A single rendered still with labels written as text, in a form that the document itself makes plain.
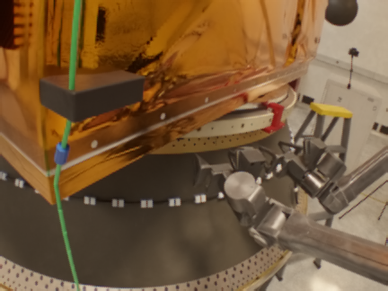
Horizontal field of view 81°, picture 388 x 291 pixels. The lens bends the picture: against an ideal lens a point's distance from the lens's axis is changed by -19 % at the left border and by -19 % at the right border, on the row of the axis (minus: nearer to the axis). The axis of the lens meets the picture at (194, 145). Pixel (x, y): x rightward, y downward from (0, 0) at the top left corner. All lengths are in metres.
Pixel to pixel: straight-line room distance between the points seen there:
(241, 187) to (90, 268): 0.55
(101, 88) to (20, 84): 0.12
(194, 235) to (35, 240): 0.50
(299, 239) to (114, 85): 0.38
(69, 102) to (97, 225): 0.59
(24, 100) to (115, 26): 0.13
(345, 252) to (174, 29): 0.41
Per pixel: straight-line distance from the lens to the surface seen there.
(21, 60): 0.33
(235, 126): 0.82
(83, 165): 0.39
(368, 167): 0.79
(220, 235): 0.91
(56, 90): 0.27
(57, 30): 0.30
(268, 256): 1.12
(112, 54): 0.32
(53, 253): 0.89
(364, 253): 0.44
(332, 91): 4.41
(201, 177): 0.60
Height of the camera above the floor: 1.99
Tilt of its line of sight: 27 degrees down
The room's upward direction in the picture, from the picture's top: 10 degrees clockwise
